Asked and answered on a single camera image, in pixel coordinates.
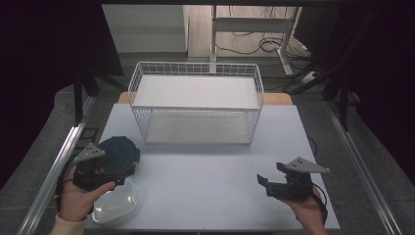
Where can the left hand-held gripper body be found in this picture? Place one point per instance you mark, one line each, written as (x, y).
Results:
(91, 173)

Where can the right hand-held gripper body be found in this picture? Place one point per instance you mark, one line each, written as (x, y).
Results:
(293, 187)

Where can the square clear plastic container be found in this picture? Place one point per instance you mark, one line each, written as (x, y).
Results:
(117, 205)

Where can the round dark blue lidded container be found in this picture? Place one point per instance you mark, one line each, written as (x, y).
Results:
(122, 153)

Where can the person's right hand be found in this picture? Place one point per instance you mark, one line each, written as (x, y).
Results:
(308, 213)

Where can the person's left hand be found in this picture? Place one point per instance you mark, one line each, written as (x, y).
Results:
(76, 202)

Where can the wooden table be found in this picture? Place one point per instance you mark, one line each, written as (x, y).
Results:
(277, 98)

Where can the black metal stand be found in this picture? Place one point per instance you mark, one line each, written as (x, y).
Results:
(343, 101)
(78, 98)

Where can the white power strip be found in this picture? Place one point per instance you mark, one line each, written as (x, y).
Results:
(308, 77)

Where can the white cabinet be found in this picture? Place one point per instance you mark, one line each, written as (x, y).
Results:
(147, 29)

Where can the black floor bracket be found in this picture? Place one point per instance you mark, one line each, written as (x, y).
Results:
(87, 138)

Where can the aluminium rail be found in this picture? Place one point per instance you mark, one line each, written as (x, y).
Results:
(54, 173)
(359, 169)

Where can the white metal desk frame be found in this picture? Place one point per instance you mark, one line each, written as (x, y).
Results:
(251, 24)

